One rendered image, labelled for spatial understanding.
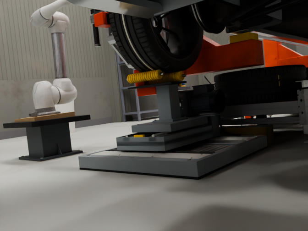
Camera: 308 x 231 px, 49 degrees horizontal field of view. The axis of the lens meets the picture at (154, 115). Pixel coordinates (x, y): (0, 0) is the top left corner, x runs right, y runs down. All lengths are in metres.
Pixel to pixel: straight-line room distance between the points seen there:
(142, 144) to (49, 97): 1.14
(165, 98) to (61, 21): 1.27
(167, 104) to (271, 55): 2.40
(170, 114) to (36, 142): 1.17
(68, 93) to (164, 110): 1.09
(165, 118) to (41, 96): 1.12
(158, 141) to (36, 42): 4.50
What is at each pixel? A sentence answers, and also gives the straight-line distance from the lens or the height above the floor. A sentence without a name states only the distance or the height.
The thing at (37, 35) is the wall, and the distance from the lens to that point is 6.09.
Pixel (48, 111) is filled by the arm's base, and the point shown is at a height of 0.36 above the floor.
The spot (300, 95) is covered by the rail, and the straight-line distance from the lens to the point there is 2.24.
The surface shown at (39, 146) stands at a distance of 2.74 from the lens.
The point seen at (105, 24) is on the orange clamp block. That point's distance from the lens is 1.99.
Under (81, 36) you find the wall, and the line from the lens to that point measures 6.54.
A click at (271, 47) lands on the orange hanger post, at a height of 0.83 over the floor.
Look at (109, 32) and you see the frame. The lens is 2.07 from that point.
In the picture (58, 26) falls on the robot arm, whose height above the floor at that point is 1.04.
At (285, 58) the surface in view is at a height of 0.68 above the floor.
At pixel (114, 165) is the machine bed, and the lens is 1.83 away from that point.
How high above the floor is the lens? 0.37
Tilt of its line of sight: 3 degrees down
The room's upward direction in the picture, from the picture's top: 6 degrees counter-clockwise
